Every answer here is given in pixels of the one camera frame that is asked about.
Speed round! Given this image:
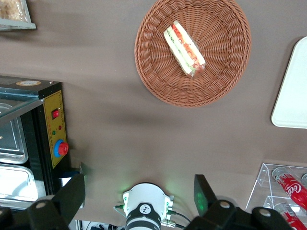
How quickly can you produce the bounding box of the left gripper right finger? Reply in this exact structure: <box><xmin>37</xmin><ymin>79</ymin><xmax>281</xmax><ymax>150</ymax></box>
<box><xmin>184</xmin><ymin>174</ymin><xmax>250</xmax><ymax>230</ymax></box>

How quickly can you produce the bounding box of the black arm base cable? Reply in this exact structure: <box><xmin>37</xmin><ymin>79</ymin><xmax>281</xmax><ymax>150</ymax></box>
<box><xmin>167</xmin><ymin>210</ymin><xmax>192</xmax><ymax>225</ymax></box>

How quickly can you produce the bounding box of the triangle sandwich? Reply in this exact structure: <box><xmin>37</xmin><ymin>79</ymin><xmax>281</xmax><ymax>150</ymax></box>
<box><xmin>163</xmin><ymin>20</ymin><xmax>206</xmax><ymax>80</ymax></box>

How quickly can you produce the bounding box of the clear acrylic bottle rack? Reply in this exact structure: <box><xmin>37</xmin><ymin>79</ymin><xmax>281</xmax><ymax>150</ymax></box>
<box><xmin>245</xmin><ymin>162</ymin><xmax>307</xmax><ymax>230</ymax></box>

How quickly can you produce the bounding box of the clear bag of snacks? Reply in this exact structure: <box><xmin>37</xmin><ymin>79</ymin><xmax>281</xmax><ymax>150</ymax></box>
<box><xmin>0</xmin><ymin>0</ymin><xmax>28</xmax><ymax>23</ymax></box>

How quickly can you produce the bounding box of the cream plastic tray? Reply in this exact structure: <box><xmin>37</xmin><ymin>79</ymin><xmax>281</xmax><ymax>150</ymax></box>
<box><xmin>271</xmin><ymin>36</ymin><xmax>307</xmax><ymax>129</ymax></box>

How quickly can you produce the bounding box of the black food warmer machine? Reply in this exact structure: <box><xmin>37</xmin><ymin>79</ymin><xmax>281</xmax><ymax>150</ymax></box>
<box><xmin>0</xmin><ymin>75</ymin><xmax>89</xmax><ymax>211</ymax></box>

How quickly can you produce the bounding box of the steel warmer pan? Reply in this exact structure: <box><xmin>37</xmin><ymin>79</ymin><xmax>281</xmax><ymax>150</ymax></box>
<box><xmin>0</xmin><ymin>103</ymin><xmax>29</xmax><ymax>165</ymax></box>
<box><xmin>0</xmin><ymin>164</ymin><xmax>39</xmax><ymax>202</ymax></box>

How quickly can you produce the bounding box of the grey metal snack tray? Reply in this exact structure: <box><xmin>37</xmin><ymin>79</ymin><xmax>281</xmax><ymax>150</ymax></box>
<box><xmin>0</xmin><ymin>0</ymin><xmax>37</xmax><ymax>31</ymax></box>

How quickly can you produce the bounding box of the brown round wicker basket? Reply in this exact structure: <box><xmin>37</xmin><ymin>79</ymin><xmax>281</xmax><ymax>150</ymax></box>
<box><xmin>134</xmin><ymin>0</ymin><xmax>252</xmax><ymax>108</ymax></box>

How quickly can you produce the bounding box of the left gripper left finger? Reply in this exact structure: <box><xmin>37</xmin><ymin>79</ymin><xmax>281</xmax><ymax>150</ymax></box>
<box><xmin>26</xmin><ymin>173</ymin><xmax>86</xmax><ymax>230</ymax></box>

